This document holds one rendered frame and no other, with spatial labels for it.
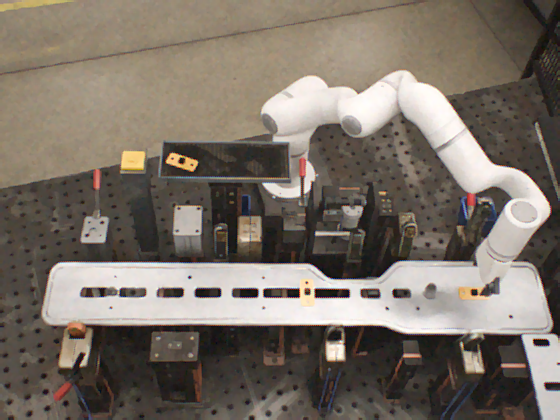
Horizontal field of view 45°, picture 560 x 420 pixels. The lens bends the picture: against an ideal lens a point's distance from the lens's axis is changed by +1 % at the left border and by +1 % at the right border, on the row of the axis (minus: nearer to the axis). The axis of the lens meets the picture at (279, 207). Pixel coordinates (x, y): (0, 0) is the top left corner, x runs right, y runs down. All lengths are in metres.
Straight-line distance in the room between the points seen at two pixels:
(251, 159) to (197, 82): 1.91
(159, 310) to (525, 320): 0.99
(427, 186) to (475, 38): 1.91
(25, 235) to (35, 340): 0.39
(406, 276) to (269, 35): 2.41
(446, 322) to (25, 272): 1.33
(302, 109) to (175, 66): 2.02
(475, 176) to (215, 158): 0.73
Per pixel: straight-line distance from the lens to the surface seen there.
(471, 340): 1.81
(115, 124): 3.64
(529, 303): 2.03
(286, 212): 1.93
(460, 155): 1.63
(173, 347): 1.79
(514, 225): 1.65
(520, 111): 2.92
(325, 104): 1.88
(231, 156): 1.94
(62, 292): 1.94
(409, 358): 1.86
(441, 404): 2.05
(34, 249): 2.40
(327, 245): 2.01
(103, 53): 4.03
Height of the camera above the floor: 2.66
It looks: 55 degrees down
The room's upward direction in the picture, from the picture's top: 5 degrees clockwise
